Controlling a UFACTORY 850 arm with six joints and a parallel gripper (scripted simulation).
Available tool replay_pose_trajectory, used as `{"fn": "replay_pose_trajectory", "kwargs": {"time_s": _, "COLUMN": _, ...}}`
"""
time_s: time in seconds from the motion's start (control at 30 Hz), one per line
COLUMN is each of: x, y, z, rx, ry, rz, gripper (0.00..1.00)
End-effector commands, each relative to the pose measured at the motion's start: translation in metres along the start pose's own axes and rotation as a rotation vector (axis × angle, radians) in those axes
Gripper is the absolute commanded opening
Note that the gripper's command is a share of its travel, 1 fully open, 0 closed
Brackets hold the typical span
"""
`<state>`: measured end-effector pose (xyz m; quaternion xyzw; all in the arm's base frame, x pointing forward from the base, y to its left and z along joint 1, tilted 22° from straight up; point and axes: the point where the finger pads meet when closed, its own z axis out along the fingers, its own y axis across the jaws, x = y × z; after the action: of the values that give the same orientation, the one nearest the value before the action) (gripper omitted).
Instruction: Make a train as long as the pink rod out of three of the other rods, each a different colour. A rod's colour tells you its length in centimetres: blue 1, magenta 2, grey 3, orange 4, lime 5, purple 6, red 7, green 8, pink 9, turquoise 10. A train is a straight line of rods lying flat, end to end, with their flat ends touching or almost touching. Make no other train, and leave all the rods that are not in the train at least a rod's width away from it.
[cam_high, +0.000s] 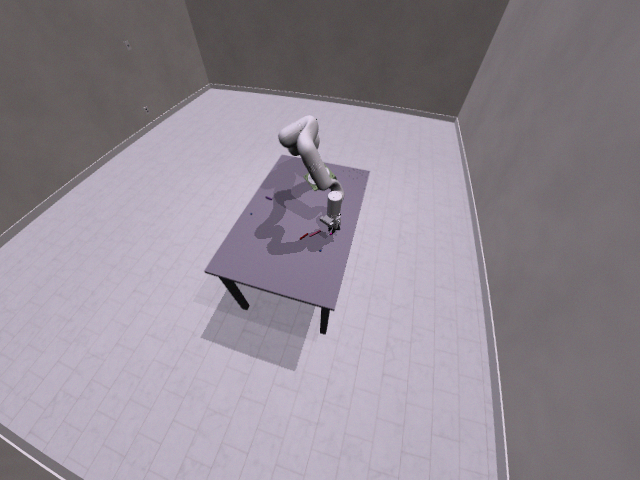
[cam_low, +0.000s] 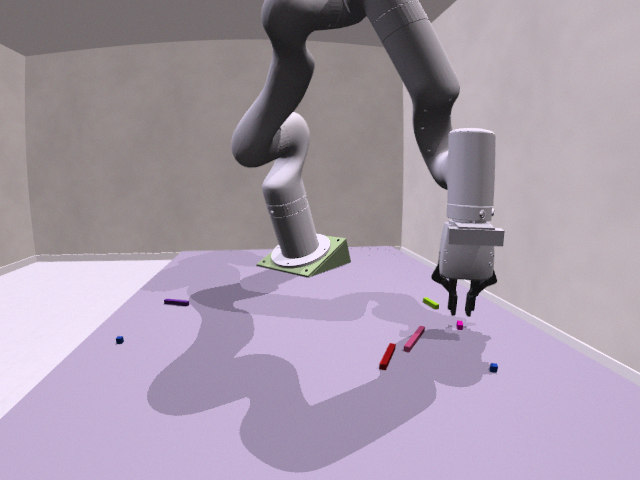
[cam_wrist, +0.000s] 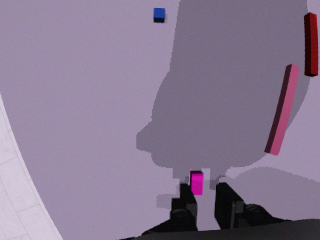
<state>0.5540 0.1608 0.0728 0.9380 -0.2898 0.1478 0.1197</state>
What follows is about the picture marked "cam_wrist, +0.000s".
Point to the pink rod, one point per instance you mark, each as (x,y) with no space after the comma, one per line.
(283,110)

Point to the magenta block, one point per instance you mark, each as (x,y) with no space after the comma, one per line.
(196,182)

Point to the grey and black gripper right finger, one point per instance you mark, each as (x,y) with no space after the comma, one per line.
(231,211)

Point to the red rod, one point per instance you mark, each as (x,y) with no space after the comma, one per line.
(311,45)

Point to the small dark blue cube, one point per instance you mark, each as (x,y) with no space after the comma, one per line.
(159,15)

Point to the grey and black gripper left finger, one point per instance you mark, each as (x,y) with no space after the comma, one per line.
(181,218)

